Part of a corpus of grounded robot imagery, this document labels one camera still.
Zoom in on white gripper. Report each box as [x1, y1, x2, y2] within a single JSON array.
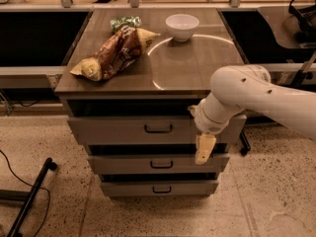
[[188, 97, 231, 165]]

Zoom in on grey top drawer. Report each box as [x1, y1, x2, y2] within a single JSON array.
[[67, 114, 248, 146]]

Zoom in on grey drawer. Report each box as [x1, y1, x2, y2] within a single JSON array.
[[67, 114, 248, 146], [88, 153, 229, 175], [101, 180, 218, 198]]

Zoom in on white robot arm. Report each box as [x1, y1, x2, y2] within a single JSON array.
[[189, 65, 316, 165]]

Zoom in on grey three-drawer cabinet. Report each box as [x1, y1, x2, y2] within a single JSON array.
[[55, 9, 246, 183]]

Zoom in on grey middle drawer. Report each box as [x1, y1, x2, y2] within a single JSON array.
[[88, 153, 229, 175]]

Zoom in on grey bottom drawer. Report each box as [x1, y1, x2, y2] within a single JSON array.
[[101, 180, 218, 198]]

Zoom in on black stand leg right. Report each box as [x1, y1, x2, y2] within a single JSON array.
[[240, 131, 251, 156]]

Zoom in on black stand leg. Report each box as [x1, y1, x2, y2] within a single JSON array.
[[7, 158, 57, 237], [240, 131, 251, 156]]

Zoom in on white bowl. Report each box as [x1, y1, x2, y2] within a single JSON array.
[[165, 14, 199, 41]]

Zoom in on brown yellow chip bag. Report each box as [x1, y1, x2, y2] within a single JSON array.
[[70, 26, 159, 82]]

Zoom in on green snack packet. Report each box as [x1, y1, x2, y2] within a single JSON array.
[[110, 16, 141, 34]]

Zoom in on black headphones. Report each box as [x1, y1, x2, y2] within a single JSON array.
[[288, 0, 316, 42]]

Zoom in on black stand leg left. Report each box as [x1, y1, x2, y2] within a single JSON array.
[[7, 158, 57, 237]]

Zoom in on black floor cable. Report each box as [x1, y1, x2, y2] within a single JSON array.
[[0, 149, 51, 237]]

